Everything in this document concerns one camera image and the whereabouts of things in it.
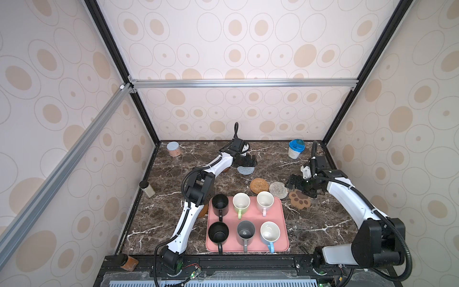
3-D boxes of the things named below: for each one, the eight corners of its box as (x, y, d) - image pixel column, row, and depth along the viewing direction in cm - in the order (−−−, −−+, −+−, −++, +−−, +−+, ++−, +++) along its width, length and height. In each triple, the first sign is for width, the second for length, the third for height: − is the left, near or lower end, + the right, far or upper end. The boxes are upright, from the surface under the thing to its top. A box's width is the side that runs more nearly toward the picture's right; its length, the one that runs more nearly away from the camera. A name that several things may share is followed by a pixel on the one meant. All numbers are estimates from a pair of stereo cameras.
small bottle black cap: (147, 198, 96) (139, 189, 88) (146, 191, 98) (139, 181, 91) (155, 195, 97) (148, 186, 89) (154, 189, 99) (148, 179, 92)
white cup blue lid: (287, 160, 113) (292, 148, 104) (285, 151, 118) (289, 139, 109) (301, 160, 113) (307, 148, 104) (298, 151, 118) (303, 139, 109)
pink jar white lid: (167, 156, 114) (164, 150, 110) (170, 147, 119) (167, 141, 115) (179, 156, 114) (177, 150, 110) (182, 147, 119) (180, 141, 115)
